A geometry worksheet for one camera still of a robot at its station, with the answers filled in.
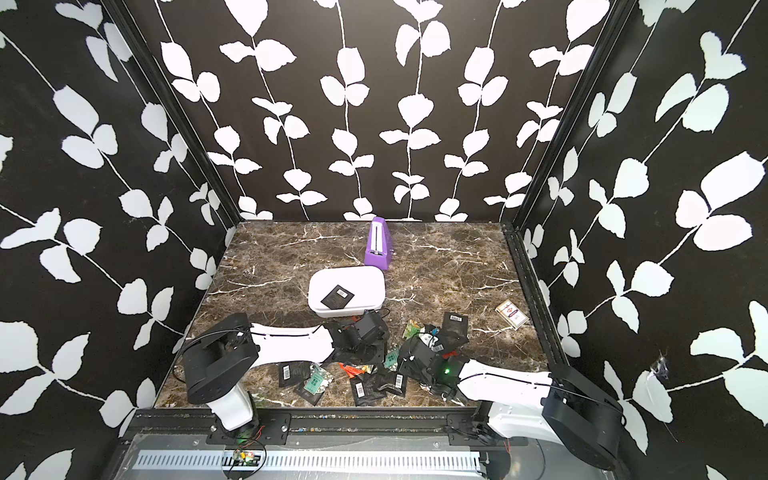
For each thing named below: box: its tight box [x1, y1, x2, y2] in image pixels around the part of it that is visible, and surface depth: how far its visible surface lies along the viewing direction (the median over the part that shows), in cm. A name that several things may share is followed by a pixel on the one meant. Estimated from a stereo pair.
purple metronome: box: [364, 216, 393, 271], surface depth 103 cm
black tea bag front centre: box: [350, 373, 387, 407], surface depth 81 cm
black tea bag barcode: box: [442, 312, 469, 351], surface depth 93 cm
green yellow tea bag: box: [402, 319, 421, 340], surface depth 94 cm
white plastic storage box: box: [308, 266, 386, 318], surface depth 100 cm
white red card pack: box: [495, 299, 529, 331], surface depth 95 cm
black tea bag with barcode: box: [320, 284, 355, 310], surface depth 100 cm
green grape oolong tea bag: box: [303, 364, 334, 395], surface depth 83 cm
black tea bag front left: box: [278, 361, 311, 388], surface depth 84 cm
